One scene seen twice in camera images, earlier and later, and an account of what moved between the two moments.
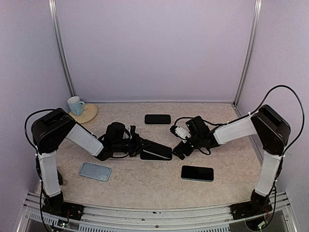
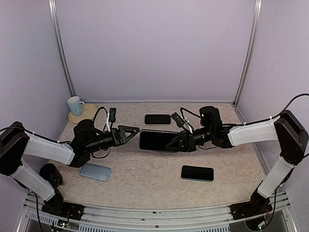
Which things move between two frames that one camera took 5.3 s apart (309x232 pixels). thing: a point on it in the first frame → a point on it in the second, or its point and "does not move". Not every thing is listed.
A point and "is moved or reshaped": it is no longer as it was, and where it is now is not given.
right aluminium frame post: x=252 y=41 does not move
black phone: x=145 y=155 → x=154 y=140
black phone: x=158 y=149 is moved or reshaped
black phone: x=197 y=173 does not move
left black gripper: x=139 y=143 → x=119 y=136
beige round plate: x=88 y=113 does not move
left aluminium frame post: x=52 y=8 does not move
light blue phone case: x=95 y=171 does not move
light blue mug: x=74 y=105 does not move
